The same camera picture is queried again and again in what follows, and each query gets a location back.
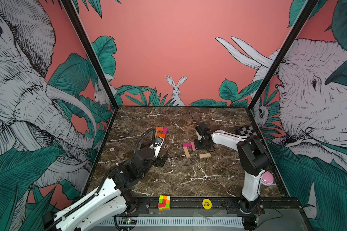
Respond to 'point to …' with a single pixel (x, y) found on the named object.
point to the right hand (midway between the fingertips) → (196, 145)
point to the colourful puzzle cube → (164, 203)
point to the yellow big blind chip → (207, 204)
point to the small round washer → (112, 149)
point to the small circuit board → (126, 220)
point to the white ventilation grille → (177, 222)
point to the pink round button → (267, 179)
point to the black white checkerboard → (246, 131)
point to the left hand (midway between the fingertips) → (160, 145)
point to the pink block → (193, 146)
